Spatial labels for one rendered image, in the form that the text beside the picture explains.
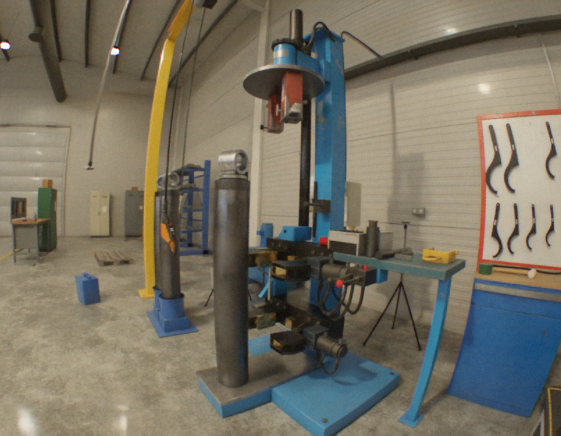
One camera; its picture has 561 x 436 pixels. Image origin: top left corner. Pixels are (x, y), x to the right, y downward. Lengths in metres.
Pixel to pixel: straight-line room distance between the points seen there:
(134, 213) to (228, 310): 10.18
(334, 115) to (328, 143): 0.23
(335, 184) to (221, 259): 0.99
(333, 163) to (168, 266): 1.83
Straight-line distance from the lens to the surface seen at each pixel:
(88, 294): 3.89
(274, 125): 2.01
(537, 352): 2.05
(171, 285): 2.83
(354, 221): 2.48
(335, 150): 2.04
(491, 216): 3.05
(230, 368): 1.80
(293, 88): 1.72
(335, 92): 2.20
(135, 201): 11.57
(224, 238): 1.51
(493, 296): 1.94
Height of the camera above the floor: 1.31
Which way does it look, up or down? 2 degrees down
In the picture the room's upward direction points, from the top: 2 degrees clockwise
